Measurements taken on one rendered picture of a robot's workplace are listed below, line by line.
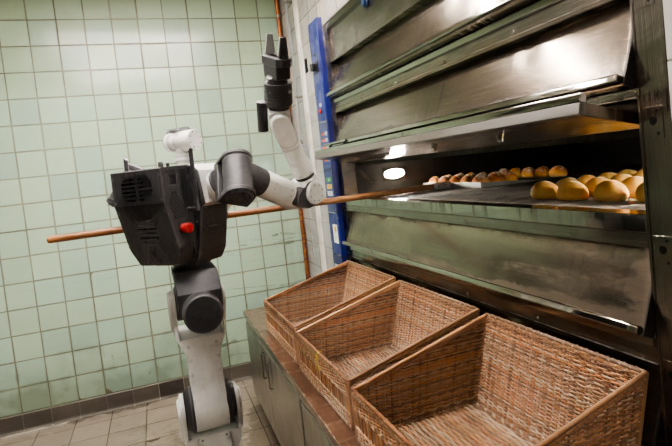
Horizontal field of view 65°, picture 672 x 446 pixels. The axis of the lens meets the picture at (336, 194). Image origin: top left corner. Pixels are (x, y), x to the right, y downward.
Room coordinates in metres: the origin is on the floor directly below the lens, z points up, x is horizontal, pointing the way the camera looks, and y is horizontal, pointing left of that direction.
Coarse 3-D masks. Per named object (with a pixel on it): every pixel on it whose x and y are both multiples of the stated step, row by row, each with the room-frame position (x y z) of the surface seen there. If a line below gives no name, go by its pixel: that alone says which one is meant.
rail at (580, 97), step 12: (564, 96) 1.07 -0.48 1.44; (576, 96) 1.04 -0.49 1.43; (516, 108) 1.21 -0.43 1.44; (528, 108) 1.17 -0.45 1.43; (540, 108) 1.13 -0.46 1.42; (456, 120) 1.45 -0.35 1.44; (468, 120) 1.39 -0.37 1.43; (480, 120) 1.34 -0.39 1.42; (408, 132) 1.72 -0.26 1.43; (420, 132) 1.64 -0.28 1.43; (348, 144) 2.25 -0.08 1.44; (360, 144) 2.12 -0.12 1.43
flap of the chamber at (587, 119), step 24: (504, 120) 1.25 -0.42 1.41; (528, 120) 1.17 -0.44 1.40; (552, 120) 1.11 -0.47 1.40; (576, 120) 1.09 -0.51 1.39; (600, 120) 1.07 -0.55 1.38; (624, 120) 1.07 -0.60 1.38; (384, 144) 1.89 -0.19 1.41; (408, 144) 1.75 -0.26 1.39; (432, 144) 1.69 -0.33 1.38; (456, 144) 1.64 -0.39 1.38; (480, 144) 1.60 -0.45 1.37; (504, 144) 1.55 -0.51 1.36
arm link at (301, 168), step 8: (296, 152) 1.69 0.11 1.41; (304, 152) 1.72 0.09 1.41; (288, 160) 1.71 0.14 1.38; (296, 160) 1.70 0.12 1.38; (304, 160) 1.71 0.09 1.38; (296, 168) 1.71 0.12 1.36; (304, 168) 1.71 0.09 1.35; (312, 168) 1.74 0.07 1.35; (296, 176) 1.73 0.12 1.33; (304, 176) 1.72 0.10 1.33; (312, 176) 1.74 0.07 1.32; (304, 184) 1.72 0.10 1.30
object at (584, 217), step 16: (400, 208) 2.16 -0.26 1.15; (416, 208) 2.02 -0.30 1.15; (432, 208) 1.90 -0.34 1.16; (448, 208) 1.80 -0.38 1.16; (464, 208) 1.71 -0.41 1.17; (480, 208) 1.62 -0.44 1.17; (496, 208) 1.54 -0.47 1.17; (512, 208) 1.47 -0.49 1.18; (528, 208) 1.41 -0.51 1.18; (544, 208) 1.36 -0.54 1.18; (560, 208) 1.32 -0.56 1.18; (576, 208) 1.29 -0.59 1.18; (592, 208) 1.26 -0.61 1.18; (608, 208) 1.23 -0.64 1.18; (560, 224) 1.30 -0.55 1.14; (576, 224) 1.25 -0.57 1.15; (592, 224) 1.21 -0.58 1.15; (608, 224) 1.16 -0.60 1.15; (624, 224) 1.12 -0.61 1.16; (640, 224) 1.09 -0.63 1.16
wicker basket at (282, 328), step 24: (360, 264) 2.56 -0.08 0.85; (288, 288) 2.60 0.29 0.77; (312, 288) 2.64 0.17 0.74; (336, 288) 2.68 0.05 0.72; (360, 288) 2.52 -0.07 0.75; (288, 312) 2.59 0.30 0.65; (312, 312) 2.64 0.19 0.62; (384, 312) 2.18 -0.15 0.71; (288, 336) 2.16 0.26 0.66; (312, 336) 2.08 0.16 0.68
